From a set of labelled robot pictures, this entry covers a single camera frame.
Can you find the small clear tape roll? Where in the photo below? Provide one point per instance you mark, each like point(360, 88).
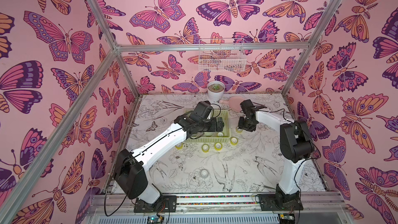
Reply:
point(204, 173)

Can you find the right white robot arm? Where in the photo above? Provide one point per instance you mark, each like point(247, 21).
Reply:
point(295, 142)

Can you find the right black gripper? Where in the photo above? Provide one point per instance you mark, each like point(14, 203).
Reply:
point(245, 123)

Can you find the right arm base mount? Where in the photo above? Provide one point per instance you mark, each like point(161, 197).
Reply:
point(280, 202)

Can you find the pink plastic scoop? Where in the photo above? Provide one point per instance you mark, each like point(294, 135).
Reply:
point(233, 103)

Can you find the pale green storage basket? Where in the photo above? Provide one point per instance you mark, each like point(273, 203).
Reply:
point(217, 121)

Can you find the aluminium front rail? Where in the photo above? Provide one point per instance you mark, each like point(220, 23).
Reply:
point(234, 208)

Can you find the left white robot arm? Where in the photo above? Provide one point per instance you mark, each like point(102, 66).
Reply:
point(131, 167)

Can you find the white wire wall basket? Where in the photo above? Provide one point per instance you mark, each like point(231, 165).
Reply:
point(222, 57)

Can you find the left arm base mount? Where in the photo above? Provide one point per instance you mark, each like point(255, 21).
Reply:
point(165, 204)

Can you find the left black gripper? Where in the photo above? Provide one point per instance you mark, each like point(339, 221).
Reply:
point(213, 127)

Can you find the white potted succulent plant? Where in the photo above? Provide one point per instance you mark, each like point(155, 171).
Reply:
point(215, 91)

